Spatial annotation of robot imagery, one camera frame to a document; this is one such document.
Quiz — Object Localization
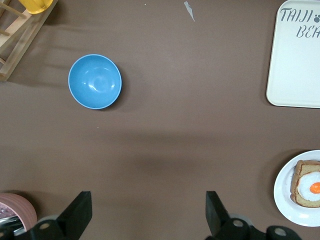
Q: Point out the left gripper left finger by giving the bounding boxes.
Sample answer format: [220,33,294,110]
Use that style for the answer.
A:
[29,191,93,240]

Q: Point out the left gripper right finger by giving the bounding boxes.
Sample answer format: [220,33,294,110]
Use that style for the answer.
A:
[205,191,253,240]

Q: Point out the white round plate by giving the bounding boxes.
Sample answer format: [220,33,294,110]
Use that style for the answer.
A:
[273,149,320,228]

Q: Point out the bread slice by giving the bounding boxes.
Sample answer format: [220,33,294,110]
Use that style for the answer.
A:
[290,159,320,209]

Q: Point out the fried egg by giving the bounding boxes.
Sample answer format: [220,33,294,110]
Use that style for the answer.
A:
[297,171,320,202]

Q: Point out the pink bowl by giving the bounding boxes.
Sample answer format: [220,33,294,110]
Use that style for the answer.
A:
[0,192,38,235]

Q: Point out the blue bowl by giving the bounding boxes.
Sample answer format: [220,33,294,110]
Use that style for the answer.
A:
[67,54,123,110]

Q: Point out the cream tray with bear print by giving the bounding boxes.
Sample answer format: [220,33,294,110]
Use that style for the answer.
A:
[265,0,320,109]

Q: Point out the wooden mug rack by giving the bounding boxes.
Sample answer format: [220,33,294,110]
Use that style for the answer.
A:
[0,0,59,82]

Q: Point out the small grey tape scrap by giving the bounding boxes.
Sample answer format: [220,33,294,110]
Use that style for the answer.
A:
[183,0,196,23]

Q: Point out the yellow mug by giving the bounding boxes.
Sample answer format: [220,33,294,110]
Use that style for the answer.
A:
[18,0,55,15]

